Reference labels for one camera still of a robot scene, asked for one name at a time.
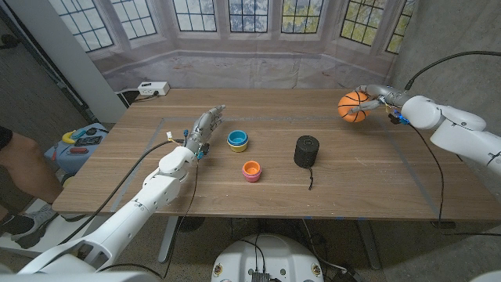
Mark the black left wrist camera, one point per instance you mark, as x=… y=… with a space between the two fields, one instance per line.
x=203 y=149

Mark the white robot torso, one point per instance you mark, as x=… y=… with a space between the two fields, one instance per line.
x=270 y=258

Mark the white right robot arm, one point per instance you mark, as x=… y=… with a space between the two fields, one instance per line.
x=458 y=129

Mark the orange plastic cup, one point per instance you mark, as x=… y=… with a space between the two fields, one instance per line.
x=251 y=167

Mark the person's bare leg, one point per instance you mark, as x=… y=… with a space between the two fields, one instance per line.
x=23 y=168

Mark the yellow plastic cup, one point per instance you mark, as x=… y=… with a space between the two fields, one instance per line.
x=237 y=149

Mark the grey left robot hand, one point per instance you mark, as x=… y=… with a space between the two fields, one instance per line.
x=203 y=129

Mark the black cylindrical speaker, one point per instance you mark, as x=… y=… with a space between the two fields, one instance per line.
x=306 y=152

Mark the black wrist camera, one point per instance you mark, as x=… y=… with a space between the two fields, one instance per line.
x=203 y=149
x=397 y=118

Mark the grey black sneaker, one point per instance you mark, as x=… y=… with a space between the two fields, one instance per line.
x=23 y=227

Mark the pink plastic cup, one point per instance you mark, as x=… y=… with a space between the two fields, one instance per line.
x=251 y=178

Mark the white power strip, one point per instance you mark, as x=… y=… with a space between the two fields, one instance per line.
x=152 y=88

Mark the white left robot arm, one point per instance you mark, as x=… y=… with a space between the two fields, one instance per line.
x=129 y=217

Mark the grey table leg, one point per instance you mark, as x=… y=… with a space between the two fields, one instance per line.
x=368 y=243
x=168 y=239

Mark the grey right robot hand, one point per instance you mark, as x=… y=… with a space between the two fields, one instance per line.
x=389 y=98

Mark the dark blue plastic cup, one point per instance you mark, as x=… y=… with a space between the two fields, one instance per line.
x=238 y=145

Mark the black round fan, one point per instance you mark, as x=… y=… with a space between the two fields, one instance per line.
x=190 y=223

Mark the printed window backdrop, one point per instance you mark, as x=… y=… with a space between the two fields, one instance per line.
x=250 y=70

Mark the light blue plastic cup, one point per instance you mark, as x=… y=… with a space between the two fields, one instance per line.
x=237 y=137

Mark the red small tool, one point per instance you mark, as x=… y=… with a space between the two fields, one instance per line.
x=78 y=150

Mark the orange mini basketball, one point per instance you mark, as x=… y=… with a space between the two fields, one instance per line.
x=348 y=102

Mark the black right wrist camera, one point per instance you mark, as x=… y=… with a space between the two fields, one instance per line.
x=397 y=118

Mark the yellow curved tool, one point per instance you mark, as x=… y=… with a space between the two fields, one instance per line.
x=67 y=138

